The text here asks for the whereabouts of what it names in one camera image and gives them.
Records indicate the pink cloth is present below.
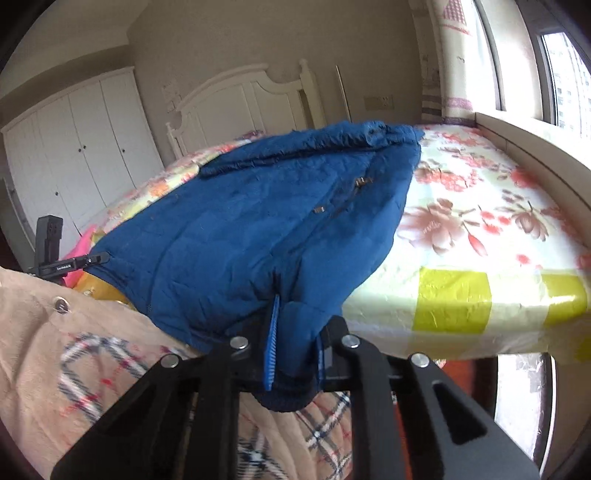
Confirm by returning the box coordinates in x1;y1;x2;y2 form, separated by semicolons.
62;227;100;288

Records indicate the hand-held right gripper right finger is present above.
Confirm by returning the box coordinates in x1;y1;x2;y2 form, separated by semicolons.
318;316;541;480

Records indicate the window sill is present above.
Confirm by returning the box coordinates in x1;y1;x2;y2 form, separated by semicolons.
473;111;591;241

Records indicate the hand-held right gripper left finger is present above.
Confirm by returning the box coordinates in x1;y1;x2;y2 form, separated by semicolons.
51;293;282;480

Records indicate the window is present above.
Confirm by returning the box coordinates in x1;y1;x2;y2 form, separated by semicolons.
475;0;591;140

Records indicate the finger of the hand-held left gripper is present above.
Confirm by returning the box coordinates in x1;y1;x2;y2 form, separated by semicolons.
74;252;111;272

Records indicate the white bed headboard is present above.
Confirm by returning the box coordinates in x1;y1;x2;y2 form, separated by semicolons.
165;58;327;158

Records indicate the blue quilted puffer jacket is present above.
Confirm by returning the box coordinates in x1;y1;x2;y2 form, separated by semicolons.
88;120;426;413

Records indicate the bed with floral sheet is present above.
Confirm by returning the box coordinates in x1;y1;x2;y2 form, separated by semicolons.
99;122;591;366

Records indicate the white rod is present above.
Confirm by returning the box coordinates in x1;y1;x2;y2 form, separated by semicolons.
335;65;353;123

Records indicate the printed curtain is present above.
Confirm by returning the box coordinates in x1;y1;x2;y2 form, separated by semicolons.
410;0;503;126

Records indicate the beige plaid robe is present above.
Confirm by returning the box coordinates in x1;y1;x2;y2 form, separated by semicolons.
0;267;416;480

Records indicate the white wardrobe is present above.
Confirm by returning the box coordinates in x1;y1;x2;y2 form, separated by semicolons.
0;66;165;259

